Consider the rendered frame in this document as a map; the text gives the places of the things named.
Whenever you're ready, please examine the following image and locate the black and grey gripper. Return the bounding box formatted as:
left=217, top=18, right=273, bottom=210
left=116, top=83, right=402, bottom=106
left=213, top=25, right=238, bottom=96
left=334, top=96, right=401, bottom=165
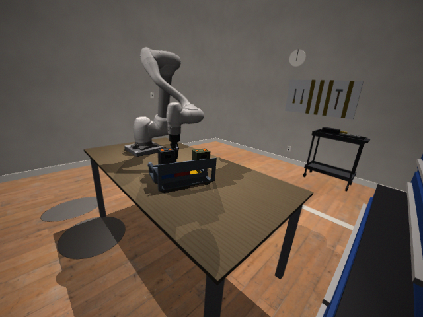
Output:
left=169, top=134, right=180, bottom=162

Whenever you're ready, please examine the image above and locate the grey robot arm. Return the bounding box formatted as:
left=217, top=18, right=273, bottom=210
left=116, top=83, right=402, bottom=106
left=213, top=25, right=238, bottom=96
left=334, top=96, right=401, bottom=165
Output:
left=131, top=48, right=204, bottom=150

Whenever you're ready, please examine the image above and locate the dark grey metal shelf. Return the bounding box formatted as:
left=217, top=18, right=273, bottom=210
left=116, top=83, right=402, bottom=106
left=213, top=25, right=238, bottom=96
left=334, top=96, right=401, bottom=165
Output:
left=147, top=158, right=217, bottom=191

